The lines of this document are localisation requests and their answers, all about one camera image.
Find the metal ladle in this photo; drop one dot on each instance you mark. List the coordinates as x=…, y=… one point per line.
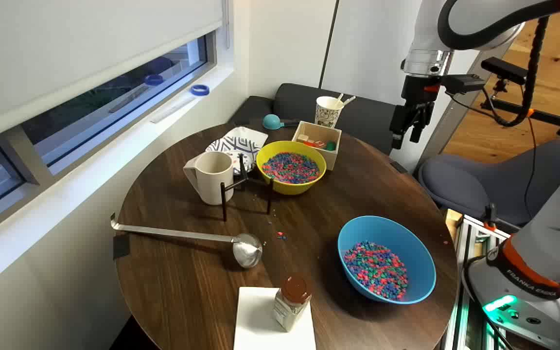
x=246, y=249

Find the black camera on stand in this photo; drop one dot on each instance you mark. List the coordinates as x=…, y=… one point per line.
x=505, y=111

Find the blue plastic bowl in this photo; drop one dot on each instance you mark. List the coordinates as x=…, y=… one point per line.
x=400, y=239

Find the white roller blind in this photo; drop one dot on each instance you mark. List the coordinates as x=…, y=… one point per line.
x=55, y=48

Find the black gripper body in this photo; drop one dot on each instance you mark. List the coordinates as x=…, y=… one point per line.
x=419, y=97

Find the patterned paper cup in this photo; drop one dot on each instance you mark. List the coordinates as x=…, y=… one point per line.
x=328, y=109

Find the black metal trivet stand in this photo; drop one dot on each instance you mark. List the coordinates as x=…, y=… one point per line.
x=244, y=177

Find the light wooden box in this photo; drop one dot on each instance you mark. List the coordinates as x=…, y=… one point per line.
x=322, y=138

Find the small teal ball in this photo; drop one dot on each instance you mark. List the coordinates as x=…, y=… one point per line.
x=273, y=122

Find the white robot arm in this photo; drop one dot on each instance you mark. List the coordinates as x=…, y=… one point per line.
x=446, y=25

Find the blue tape roll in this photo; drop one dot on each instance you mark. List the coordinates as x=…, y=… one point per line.
x=199, y=89

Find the round wooden table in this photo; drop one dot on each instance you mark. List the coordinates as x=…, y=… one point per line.
x=184, y=293

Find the white napkin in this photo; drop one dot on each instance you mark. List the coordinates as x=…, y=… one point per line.
x=258, y=328

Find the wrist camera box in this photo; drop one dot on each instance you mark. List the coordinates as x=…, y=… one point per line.
x=462, y=81

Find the yellow bowl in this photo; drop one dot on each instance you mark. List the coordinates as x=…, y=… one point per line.
x=293, y=167

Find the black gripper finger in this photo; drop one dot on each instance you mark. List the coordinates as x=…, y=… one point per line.
x=398, y=132
x=419, y=124

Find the colourful cereal pieces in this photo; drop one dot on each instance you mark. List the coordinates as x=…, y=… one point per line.
x=378, y=268

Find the spice jar with brown lid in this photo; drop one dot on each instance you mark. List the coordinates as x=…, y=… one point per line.
x=291, y=299

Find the grey office chair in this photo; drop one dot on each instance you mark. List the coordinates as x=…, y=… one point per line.
x=518, y=186

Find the dark sofa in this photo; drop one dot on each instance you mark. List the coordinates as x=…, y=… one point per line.
x=365, y=118

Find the cream ceramic pitcher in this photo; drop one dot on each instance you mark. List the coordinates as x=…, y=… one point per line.
x=211, y=173

